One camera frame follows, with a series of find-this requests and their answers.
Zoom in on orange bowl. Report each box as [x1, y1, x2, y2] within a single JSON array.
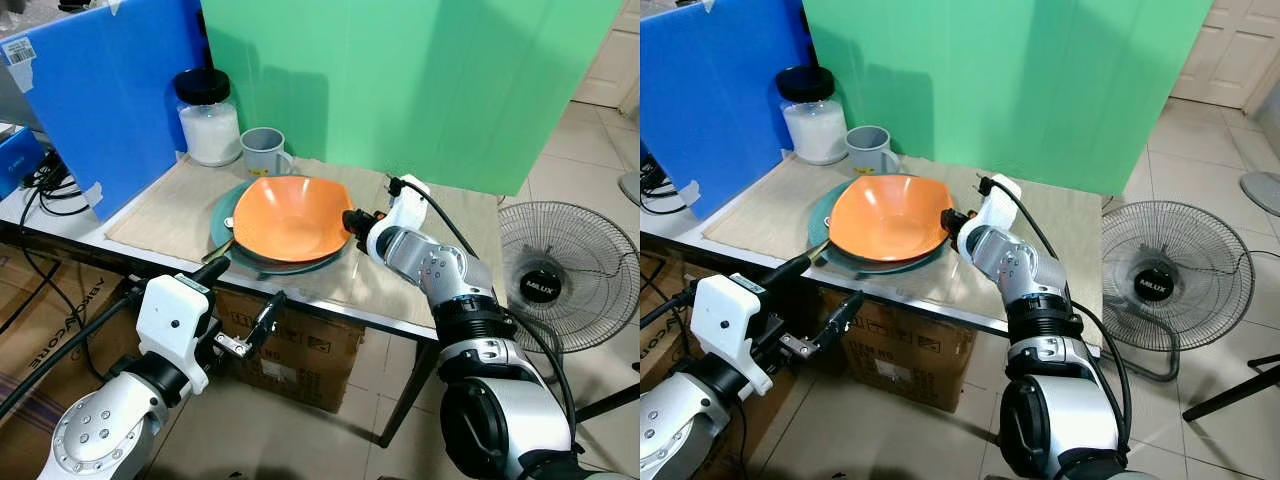
[[232, 175, 356, 264], [828, 173, 954, 264]]

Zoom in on black stand leg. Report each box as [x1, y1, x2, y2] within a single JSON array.
[[1182, 353, 1280, 423], [574, 384, 641, 425]]

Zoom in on grey mug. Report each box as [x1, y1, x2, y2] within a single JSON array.
[[239, 127, 297, 180], [845, 125, 902, 178]]

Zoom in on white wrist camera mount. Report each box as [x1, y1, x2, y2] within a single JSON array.
[[384, 177, 433, 238], [689, 272, 773, 397], [134, 273, 217, 368], [979, 174, 1025, 233]]

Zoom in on grey floor fan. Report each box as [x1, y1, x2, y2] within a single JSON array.
[[1099, 199, 1257, 383], [497, 200, 641, 355]]

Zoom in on blue corrugated board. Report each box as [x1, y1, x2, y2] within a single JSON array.
[[0, 0, 212, 222], [640, 0, 817, 222]]

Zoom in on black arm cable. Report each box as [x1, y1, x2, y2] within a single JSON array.
[[0, 284, 153, 422], [640, 282, 703, 333], [976, 174, 1134, 451], [387, 175, 580, 442]]

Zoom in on large lettered cardboard box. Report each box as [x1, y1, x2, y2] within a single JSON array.
[[640, 254, 703, 393], [0, 244, 143, 480]]

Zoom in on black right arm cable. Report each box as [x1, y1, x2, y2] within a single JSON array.
[[387, 175, 580, 442], [976, 174, 1134, 451]]

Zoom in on black-lidded jar of white powder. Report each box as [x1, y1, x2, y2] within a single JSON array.
[[173, 68, 244, 168], [775, 65, 850, 167]]

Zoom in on white table with black frame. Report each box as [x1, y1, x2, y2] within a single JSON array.
[[640, 150, 1107, 343], [0, 150, 507, 451]]

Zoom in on white panelled door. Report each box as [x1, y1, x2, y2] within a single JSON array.
[[1168, 0, 1280, 113], [572, 0, 641, 112]]

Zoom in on blue box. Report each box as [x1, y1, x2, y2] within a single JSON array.
[[0, 127, 47, 202]]

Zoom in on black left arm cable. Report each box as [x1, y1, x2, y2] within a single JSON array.
[[640, 282, 703, 333], [0, 284, 153, 422]]

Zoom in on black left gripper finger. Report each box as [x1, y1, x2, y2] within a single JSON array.
[[243, 290, 288, 352], [814, 290, 867, 354], [761, 249, 816, 292], [189, 256, 233, 292]]

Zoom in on teal round plate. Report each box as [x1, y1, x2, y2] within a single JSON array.
[[209, 180, 347, 277], [807, 180, 947, 274]]

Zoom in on printed brown cardboard box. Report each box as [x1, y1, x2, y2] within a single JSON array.
[[213, 288, 368, 414], [815, 298, 978, 413]]

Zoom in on black tangled cables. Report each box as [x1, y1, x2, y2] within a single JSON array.
[[18, 155, 93, 219], [640, 148, 683, 199]]

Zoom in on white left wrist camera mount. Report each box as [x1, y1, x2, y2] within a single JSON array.
[[134, 273, 217, 368], [689, 272, 773, 397]]

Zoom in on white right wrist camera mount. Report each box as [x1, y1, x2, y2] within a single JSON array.
[[979, 174, 1025, 233], [384, 177, 433, 238]]

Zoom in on green corrugated board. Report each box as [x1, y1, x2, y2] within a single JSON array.
[[802, 0, 1214, 197], [199, 0, 627, 197]]

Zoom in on beige table mat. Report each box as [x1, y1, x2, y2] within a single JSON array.
[[702, 154, 1107, 323], [104, 154, 504, 333]]

